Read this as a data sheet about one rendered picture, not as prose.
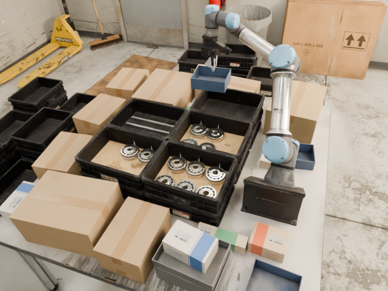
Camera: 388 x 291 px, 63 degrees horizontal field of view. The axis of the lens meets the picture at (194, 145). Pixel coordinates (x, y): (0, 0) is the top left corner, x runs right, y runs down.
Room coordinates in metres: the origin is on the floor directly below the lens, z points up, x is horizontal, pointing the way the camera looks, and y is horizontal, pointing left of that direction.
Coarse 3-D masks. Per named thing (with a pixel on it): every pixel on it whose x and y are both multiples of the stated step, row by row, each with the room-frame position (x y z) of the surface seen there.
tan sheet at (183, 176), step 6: (162, 168) 1.19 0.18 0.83; (162, 174) 1.14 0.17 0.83; (174, 174) 1.14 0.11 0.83; (180, 174) 1.13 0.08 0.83; (186, 174) 1.13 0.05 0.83; (180, 180) 1.09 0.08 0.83; (192, 180) 1.09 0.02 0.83; (198, 180) 1.08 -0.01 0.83; (204, 180) 1.08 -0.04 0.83; (198, 186) 1.04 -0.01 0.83; (216, 186) 1.03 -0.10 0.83
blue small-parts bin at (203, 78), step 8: (200, 72) 1.71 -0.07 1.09; (208, 72) 1.70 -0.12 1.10; (216, 72) 1.68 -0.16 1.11; (224, 72) 1.66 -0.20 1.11; (192, 80) 1.58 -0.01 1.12; (200, 80) 1.56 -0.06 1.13; (208, 80) 1.54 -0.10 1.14; (216, 80) 1.64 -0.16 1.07; (224, 80) 1.64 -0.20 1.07; (192, 88) 1.58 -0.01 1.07; (200, 88) 1.56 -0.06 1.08; (208, 88) 1.54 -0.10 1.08; (216, 88) 1.53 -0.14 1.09; (224, 88) 1.51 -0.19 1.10
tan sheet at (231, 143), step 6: (186, 132) 1.47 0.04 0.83; (186, 138) 1.42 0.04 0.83; (192, 138) 1.42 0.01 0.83; (204, 138) 1.41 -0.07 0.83; (228, 138) 1.40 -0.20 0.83; (234, 138) 1.39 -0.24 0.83; (240, 138) 1.39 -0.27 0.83; (198, 144) 1.36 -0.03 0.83; (216, 144) 1.35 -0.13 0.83; (222, 144) 1.35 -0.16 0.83; (228, 144) 1.34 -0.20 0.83; (234, 144) 1.34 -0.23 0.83; (240, 144) 1.34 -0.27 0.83; (222, 150) 1.30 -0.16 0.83; (228, 150) 1.29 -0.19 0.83; (234, 150) 1.29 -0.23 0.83
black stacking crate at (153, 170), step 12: (168, 144) 1.28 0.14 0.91; (168, 156) 1.26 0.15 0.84; (192, 156) 1.23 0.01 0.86; (204, 156) 1.20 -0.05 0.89; (216, 156) 1.17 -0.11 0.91; (156, 168) 1.15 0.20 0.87; (228, 168) 1.14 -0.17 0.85; (156, 192) 1.01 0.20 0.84; (168, 192) 0.98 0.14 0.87; (192, 204) 0.93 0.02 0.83; (204, 204) 0.90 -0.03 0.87; (216, 204) 0.88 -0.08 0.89
